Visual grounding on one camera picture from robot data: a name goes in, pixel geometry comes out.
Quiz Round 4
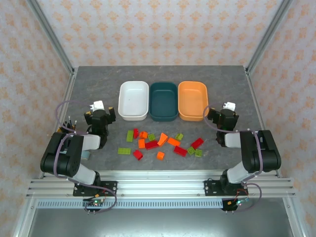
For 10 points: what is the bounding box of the red long lego brick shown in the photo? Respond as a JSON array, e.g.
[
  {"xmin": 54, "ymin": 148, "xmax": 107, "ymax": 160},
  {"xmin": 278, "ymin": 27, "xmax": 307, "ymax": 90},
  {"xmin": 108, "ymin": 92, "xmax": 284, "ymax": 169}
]
[
  {"xmin": 144, "ymin": 140, "xmax": 159, "ymax": 150},
  {"xmin": 190, "ymin": 137, "xmax": 204, "ymax": 150},
  {"xmin": 173, "ymin": 145, "xmax": 188, "ymax": 157}
]

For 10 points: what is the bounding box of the orange curved slope lego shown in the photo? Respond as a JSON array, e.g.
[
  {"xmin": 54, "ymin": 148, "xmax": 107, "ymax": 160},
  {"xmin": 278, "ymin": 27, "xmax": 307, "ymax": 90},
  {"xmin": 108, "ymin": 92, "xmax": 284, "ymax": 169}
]
[{"xmin": 157, "ymin": 132, "xmax": 169, "ymax": 147}]

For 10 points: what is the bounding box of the white plastic bin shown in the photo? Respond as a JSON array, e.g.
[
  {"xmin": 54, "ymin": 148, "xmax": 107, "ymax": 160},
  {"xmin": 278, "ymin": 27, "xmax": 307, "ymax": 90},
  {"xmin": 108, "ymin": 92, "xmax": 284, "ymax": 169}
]
[{"xmin": 118, "ymin": 80, "xmax": 150, "ymax": 121}]

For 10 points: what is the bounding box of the orange plastic bin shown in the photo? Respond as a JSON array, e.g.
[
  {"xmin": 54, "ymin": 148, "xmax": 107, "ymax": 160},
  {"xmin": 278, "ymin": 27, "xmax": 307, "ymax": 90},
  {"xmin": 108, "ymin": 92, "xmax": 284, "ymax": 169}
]
[{"xmin": 177, "ymin": 80, "xmax": 209, "ymax": 122}]

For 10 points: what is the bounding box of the yellow pencil cup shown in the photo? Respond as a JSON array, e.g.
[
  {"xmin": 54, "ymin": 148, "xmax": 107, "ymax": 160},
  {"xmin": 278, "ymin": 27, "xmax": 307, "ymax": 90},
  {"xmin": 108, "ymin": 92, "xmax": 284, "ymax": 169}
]
[{"xmin": 56, "ymin": 124, "xmax": 75, "ymax": 134}]

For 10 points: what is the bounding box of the teal plastic bin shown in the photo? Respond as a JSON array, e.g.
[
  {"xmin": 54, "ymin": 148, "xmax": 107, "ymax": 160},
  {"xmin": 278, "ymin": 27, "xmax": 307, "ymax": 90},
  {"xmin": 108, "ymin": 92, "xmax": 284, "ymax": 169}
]
[{"xmin": 148, "ymin": 81, "xmax": 179, "ymax": 122}]

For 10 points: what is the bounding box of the small circuit board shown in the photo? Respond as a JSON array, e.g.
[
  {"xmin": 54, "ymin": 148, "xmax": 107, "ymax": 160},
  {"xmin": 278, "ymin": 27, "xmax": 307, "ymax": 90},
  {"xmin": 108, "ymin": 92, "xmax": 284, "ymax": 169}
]
[
  {"xmin": 229, "ymin": 198, "xmax": 249, "ymax": 207},
  {"xmin": 83, "ymin": 199, "xmax": 104, "ymax": 207}
]

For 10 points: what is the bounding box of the grey metal panel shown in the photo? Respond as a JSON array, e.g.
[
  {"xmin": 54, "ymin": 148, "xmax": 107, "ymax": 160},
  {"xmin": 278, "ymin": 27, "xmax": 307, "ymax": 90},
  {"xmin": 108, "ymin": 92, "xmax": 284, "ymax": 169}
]
[{"xmin": 14, "ymin": 208, "xmax": 304, "ymax": 237}]

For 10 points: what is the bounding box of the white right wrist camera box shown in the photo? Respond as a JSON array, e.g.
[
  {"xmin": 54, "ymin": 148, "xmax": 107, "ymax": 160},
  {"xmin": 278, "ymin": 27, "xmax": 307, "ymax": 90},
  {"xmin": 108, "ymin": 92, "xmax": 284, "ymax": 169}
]
[{"xmin": 222, "ymin": 101, "xmax": 237, "ymax": 112}]

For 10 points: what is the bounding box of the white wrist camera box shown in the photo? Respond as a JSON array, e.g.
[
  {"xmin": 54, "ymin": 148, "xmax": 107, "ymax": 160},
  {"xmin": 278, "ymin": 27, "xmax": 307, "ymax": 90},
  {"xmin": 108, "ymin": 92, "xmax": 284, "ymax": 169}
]
[
  {"xmin": 222, "ymin": 101, "xmax": 237, "ymax": 112},
  {"xmin": 89, "ymin": 100, "xmax": 106, "ymax": 112}
]

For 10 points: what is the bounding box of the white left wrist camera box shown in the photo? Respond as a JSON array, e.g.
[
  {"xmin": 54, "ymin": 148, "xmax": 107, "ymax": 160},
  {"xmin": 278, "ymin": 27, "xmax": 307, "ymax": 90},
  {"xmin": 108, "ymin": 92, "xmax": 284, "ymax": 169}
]
[{"xmin": 89, "ymin": 100, "xmax": 106, "ymax": 112}]

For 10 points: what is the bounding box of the aluminium side rail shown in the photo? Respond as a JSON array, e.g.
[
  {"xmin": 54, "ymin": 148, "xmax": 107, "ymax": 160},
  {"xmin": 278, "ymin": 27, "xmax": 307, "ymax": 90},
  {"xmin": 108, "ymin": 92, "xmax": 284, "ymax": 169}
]
[
  {"xmin": 244, "ymin": 68, "xmax": 282, "ymax": 177},
  {"xmin": 39, "ymin": 68, "xmax": 79, "ymax": 178}
]

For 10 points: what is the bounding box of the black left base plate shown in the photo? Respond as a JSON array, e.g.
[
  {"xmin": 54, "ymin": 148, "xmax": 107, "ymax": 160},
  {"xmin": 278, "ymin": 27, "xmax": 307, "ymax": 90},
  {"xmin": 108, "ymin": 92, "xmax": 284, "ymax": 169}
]
[{"xmin": 73, "ymin": 180, "xmax": 119, "ymax": 197}]

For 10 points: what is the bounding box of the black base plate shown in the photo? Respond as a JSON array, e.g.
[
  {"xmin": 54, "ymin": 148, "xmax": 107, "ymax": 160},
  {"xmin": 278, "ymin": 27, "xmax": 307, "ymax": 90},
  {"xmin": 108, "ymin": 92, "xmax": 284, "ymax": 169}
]
[
  {"xmin": 73, "ymin": 180, "xmax": 119, "ymax": 197},
  {"xmin": 203, "ymin": 180, "xmax": 249, "ymax": 197}
]

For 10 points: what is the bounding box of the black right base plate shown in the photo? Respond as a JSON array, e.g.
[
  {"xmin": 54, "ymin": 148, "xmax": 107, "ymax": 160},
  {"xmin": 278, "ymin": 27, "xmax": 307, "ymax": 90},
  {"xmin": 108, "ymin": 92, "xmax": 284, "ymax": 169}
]
[{"xmin": 203, "ymin": 180, "xmax": 249, "ymax": 197}]

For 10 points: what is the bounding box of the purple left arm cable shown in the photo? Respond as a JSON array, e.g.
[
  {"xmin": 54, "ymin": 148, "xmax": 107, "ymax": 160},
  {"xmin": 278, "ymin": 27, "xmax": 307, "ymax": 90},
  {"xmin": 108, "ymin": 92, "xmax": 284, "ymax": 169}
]
[{"xmin": 53, "ymin": 100, "xmax": 118, "ymax": 213}]

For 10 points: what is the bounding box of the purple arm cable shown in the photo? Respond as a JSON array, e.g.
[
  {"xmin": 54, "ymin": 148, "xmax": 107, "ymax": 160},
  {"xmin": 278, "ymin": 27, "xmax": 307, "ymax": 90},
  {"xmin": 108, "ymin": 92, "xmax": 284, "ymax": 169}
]
[
  {"xmin": 53, "ymin": 100, "xmax": 118, "ymax": 213},
  {"xmin": 202, "ymin": 103, "xmax": 263, "ymax": 213}
]

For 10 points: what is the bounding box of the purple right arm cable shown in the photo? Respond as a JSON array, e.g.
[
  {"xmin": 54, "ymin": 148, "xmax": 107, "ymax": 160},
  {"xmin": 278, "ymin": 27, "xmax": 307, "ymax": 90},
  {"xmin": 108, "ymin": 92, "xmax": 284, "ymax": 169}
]
[{"xmin": 202, "ymin": 103, "xmax": 263, "ymax": 213}]

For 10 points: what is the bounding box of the aluminium front rail beam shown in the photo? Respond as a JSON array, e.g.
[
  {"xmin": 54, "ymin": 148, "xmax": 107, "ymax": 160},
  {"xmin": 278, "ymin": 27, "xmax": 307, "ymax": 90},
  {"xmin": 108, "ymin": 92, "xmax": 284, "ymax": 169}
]
[{"xmin": 26, "ymin": 169, "xmax": 296, "ymax": 198}]

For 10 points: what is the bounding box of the aluminium upright frame post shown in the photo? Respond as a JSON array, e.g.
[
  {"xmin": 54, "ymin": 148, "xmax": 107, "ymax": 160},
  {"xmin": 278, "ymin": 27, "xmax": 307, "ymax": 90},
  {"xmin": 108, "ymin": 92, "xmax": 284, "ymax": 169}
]
[
  {"xmin": 245, "ymin": 0, "xmax": 296, "ymax": 75},
  {"xmin": 26, "ymin": 0, "xmax": 76, "ymax": 75}
]

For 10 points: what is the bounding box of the perforated grey cable duct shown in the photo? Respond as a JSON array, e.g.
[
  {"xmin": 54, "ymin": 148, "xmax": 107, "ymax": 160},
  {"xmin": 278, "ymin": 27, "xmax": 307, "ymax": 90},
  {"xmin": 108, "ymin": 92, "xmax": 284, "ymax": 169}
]
[{"xmin": 36, "ymin": 200, "xmax": 224, "ymax": 210}]

